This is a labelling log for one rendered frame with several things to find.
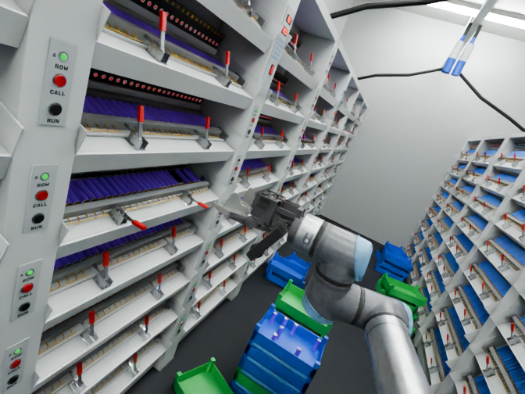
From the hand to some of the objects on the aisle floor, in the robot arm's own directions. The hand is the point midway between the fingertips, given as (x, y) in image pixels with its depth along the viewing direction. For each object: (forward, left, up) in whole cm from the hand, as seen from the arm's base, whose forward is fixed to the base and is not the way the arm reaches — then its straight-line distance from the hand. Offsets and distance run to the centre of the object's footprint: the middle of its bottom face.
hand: (224, 203), depth 78 cm
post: (+26, +37, -99) cm, 109 cm away
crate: (+2, -35, -99) cm, 105 cm away
